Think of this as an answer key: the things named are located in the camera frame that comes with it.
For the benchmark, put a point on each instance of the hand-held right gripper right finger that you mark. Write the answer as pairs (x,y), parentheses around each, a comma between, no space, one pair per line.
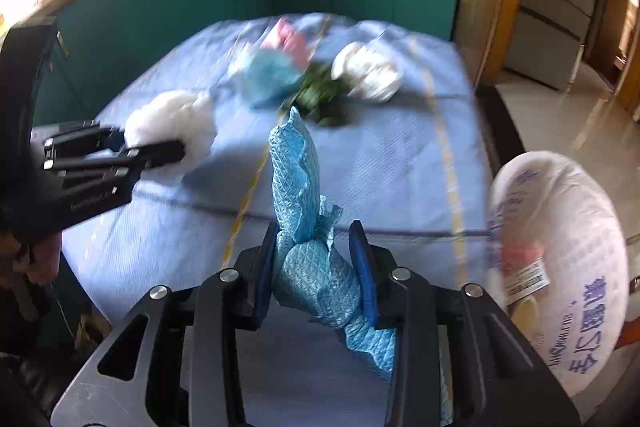
(367,292)

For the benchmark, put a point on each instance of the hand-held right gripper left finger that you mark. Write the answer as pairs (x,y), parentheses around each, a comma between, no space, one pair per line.
(262,287)

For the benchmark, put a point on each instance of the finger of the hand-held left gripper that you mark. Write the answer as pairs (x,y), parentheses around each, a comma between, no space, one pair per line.
(150,154)
(75,134)

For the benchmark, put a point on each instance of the white tissue ball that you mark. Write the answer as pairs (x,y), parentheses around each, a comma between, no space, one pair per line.
(170,117)

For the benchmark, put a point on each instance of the blue quilted cloth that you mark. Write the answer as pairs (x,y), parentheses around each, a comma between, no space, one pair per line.
(300,187)

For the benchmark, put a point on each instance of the blue face mask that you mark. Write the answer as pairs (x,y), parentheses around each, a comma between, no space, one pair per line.
(265,77)

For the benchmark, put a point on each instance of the white medicine box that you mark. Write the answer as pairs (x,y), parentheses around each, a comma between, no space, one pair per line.
(530,279)

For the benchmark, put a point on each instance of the dark green cloth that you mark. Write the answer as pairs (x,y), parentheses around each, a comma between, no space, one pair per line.
(320,94)

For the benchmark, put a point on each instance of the small pink wrapper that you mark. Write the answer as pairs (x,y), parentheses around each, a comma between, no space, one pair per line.
(290,39)

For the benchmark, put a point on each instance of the white paper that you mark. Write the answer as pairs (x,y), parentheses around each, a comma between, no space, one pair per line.
(370,72)

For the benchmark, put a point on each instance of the white lined trash bin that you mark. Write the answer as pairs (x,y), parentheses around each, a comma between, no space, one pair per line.
(575,217)

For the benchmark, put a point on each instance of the person's left hand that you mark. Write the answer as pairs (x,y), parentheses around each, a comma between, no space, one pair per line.
(42,257)

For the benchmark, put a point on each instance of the blue checked tablecloth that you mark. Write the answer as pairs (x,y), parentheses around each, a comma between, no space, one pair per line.
(400,157)

